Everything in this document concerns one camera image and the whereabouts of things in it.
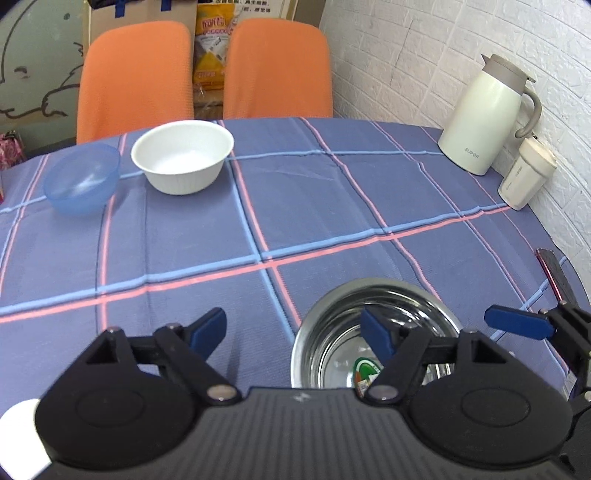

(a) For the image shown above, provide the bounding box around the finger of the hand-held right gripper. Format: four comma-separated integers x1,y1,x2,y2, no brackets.
484,305,570,342

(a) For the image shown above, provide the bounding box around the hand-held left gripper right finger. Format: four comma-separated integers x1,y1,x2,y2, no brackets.
361,308,508,401

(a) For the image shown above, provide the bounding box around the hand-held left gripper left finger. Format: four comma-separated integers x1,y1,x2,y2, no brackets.
81,308,242,407

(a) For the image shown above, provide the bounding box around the stainless steel bowl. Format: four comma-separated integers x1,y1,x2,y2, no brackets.
291,276,462,394

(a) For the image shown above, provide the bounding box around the translucent blue plastic bowl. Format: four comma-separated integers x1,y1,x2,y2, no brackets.
43,143,122,217

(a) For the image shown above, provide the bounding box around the large white plate green floral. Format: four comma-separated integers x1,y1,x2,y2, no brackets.
0,399,52,480

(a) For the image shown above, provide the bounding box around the blue plaid tablecloth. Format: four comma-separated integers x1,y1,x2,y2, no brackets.
0,116,591,418

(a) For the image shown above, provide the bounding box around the cream tumbler cup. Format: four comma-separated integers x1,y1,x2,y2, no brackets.
498,137,558,211

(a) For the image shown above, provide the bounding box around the cream thermos jug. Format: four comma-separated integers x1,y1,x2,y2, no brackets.
437,54,542,176

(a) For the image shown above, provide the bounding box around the orange chair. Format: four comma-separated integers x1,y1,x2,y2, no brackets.
223,18,334,121
76,21,195,145

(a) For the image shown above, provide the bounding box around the pink patterned bag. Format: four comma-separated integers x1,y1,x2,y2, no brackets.
0,133,27,169

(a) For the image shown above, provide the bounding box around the yellow printed bag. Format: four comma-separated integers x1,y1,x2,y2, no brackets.
193,2,242,90

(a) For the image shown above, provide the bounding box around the frosted glass panel cat drawing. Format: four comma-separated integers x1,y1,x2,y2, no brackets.
0,0,89,136

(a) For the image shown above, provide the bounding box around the beige calligraphy sign board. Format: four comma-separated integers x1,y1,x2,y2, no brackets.
240,0,325,22

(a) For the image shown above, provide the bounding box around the cardboard box with blue handles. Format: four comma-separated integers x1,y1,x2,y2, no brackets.
83,0,197,52

